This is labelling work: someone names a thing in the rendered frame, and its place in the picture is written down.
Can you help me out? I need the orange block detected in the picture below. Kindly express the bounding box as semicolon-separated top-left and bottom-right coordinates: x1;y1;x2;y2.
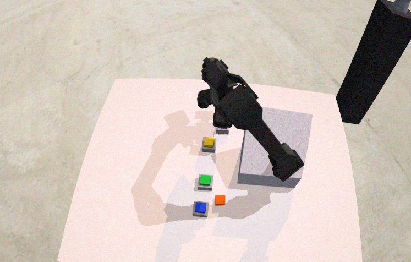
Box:
215;195;226;205

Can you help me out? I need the purple button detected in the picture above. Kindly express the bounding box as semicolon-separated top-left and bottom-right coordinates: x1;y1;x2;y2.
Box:
216;127;229;134

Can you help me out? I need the green button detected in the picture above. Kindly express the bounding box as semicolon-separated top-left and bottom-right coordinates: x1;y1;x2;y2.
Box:
197;174;213;191

